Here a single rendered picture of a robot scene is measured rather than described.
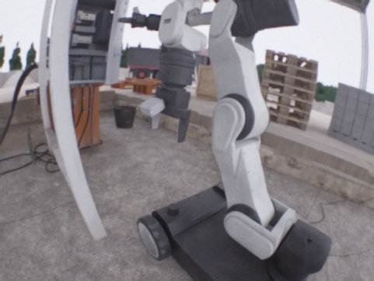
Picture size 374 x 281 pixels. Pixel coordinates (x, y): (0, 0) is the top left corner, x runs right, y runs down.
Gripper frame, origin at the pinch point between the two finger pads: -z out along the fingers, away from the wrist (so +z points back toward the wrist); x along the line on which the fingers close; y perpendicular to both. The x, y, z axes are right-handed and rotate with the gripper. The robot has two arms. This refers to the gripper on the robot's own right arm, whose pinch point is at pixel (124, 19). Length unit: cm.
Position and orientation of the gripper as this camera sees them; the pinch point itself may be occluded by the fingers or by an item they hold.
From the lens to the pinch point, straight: 87.3
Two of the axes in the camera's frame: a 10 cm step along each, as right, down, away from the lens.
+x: 3.0, 3.6, -8.8
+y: -1.2, 9.3, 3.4
